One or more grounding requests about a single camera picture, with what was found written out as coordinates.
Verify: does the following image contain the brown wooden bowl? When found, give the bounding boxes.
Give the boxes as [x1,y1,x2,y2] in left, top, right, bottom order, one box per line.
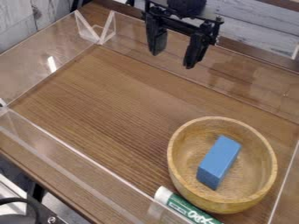
[167,116,278,214]

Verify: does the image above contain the clear acrylic corner bracket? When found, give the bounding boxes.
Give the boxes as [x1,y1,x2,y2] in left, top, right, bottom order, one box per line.
[75,10,117,46]

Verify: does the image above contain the clear acrylic front wall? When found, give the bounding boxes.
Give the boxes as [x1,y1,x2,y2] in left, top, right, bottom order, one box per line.
[0,107,191,224]

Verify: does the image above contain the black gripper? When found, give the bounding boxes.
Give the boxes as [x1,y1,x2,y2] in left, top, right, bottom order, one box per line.
[143,0,224,69]

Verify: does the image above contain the black cable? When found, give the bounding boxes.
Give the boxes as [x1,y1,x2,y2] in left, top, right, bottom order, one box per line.
[0,197,44,224]

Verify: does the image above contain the green white marker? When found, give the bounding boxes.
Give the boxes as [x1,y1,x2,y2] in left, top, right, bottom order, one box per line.
[154,186,224,224]

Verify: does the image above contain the blue rectangular block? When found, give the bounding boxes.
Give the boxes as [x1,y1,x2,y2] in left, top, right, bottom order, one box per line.
[196,136,242,190]

